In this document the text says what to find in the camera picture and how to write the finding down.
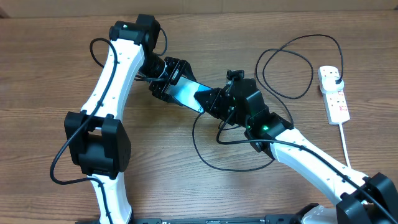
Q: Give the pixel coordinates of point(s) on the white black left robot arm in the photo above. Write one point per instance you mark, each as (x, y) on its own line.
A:
(96, 138)

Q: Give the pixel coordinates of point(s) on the white charger plug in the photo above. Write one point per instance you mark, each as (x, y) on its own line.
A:
(331, 84)

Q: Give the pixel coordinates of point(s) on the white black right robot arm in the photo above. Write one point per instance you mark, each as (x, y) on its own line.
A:
(356, 197)

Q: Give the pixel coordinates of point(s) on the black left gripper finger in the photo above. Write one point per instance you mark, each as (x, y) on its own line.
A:
(170, 99)
(188, 73)

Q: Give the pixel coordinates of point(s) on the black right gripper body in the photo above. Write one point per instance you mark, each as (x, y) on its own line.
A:
(224, 107)

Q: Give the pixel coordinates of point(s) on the blue Galaxy smartphone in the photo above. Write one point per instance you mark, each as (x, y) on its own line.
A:
(184, 92)

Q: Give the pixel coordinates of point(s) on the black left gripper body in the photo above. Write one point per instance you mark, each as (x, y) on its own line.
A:
(174, 68)

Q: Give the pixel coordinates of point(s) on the white power strip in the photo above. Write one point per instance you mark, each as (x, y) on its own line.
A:
(335, 103)

